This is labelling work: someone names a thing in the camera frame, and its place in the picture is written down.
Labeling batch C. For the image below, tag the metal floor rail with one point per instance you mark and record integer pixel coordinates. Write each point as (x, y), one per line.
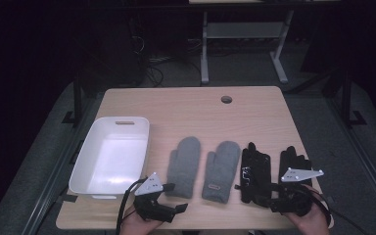
(50, 186)
(365, 163)

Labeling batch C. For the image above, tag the plain grey mitten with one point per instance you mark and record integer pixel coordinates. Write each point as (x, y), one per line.
(184, 163)

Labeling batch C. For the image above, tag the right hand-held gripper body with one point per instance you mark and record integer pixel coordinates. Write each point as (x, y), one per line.
(293, 199)

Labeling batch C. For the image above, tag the black tape strip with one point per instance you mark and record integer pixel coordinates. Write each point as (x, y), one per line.
(69, 198)

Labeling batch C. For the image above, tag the white plastic bin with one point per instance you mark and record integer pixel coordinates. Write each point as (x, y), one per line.
(111, 156)

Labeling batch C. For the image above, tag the black metal stand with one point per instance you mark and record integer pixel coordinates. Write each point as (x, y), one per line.
(346, 98)
(77, 98)

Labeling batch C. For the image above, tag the white metal desk frame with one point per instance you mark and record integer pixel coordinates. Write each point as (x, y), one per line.
(244, 30)

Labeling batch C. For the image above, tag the grey mitten with label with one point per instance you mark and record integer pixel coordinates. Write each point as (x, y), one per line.
(222, 169)

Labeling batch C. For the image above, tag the person's left hand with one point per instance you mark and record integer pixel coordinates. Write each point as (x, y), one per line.
(137, 225)

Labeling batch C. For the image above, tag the person's right hand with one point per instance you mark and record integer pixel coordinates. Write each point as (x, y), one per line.
(315, 218)

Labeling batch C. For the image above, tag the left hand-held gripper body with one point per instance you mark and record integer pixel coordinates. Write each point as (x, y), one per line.
(150, 204)

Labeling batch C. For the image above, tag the black glove with white print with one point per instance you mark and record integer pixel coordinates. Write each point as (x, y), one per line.
(256, 163)

